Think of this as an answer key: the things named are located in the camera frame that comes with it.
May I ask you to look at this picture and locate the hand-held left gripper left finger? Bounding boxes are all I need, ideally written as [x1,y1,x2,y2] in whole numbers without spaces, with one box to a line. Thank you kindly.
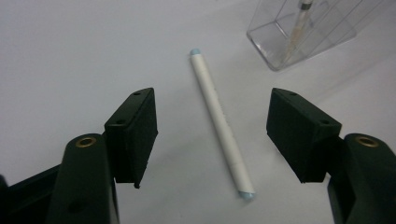
[104,87,159,189]

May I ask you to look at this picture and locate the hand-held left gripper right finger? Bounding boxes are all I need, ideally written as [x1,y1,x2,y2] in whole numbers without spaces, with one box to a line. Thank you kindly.
[266,87,343,184]

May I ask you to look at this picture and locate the white pen with blue ends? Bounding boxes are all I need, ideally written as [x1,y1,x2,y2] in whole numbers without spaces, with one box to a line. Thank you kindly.
[189,48,257,202]

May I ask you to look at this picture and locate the clear acrylic pen holder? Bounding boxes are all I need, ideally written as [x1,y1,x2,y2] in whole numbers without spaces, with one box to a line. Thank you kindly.
[246,0,387,72]

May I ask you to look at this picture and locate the white and clear pen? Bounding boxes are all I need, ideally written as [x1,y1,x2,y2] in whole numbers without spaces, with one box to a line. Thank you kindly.
[281,0,314,65]

